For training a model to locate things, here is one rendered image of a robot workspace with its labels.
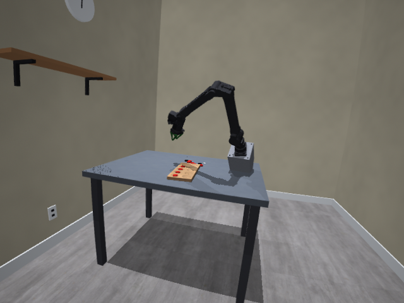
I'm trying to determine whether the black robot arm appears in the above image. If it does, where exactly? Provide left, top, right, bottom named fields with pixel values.
left=167, top=81, right=247, bottom=156

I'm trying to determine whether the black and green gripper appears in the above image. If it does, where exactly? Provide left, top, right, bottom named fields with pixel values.
left=170, top=123, right=185, bottom=141

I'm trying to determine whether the tan tray with round pockets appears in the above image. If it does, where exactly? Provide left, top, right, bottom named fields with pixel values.
left=167, top=162, right=200, bottom=182

